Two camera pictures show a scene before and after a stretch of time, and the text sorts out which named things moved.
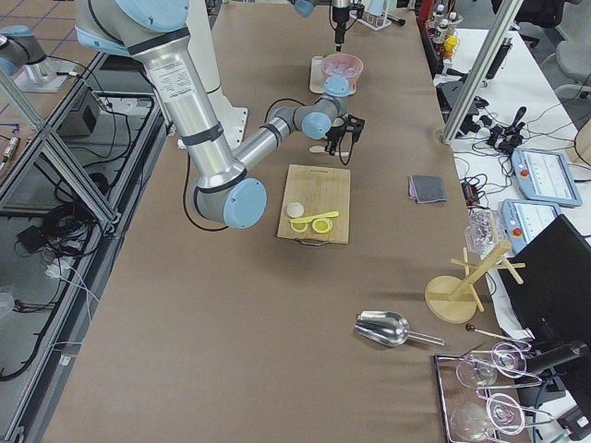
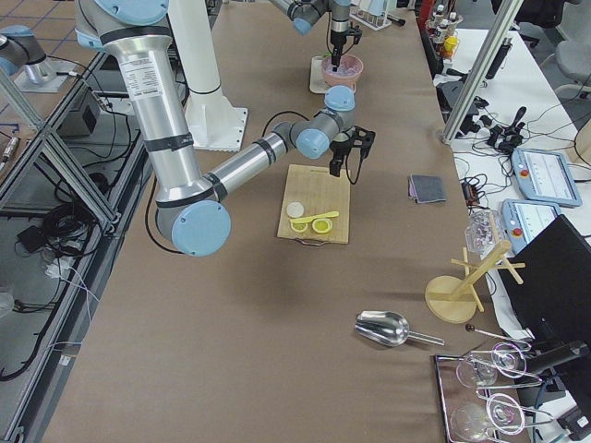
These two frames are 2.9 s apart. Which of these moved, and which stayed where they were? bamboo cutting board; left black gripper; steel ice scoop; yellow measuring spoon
Moved: left black gripper
Stayed: steel ice scoop; yellow measuring spoon; bamboo cutting board
